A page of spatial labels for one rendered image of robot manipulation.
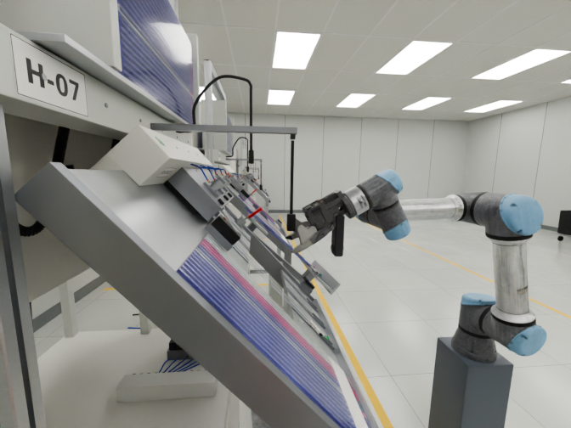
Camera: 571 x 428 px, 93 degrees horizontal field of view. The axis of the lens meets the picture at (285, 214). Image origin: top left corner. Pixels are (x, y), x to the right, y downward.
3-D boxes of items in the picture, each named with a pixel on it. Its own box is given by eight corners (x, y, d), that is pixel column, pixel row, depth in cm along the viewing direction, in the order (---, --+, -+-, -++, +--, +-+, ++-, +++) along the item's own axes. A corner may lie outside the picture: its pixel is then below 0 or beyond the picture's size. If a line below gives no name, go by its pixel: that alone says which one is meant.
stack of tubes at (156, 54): (195, 128, 95) (192, 46, 91) (123, 77, 44) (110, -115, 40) (157, 127, 93) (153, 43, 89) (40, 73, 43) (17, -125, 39)
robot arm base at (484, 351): (476, 337, 116) (478, 316, 114) (507, 362, 101) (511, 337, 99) (442, 338, 115) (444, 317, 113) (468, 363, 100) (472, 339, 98)
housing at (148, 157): (184, 190, 99) (213, 165, 98) (115, 207, 51) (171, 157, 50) (169, 174, 97) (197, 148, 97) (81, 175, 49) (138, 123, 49)
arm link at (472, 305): (475, 317, 113) (479, 287, 111) (506, 336, 100) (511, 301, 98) (450, 320, 111) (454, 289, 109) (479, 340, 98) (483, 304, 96)
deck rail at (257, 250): (303, 308, 113) (315, 299, 113) (304, 311, 111) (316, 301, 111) (180, 180, 100) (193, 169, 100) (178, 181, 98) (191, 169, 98)
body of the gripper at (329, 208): (299, 209, 77) (336, 188, 78) (313, 234, 79) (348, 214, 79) (303, 213, 70) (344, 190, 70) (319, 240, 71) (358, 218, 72)
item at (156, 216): (241, 244, 104) (251, 236, 104) (214, 363, 39) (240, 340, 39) (179, 180, 98) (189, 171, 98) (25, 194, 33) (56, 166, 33)
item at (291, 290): (308, 305, 110) (313, 300, 110) (379, 492, 46) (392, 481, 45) (277, 273, 107) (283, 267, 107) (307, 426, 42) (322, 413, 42)
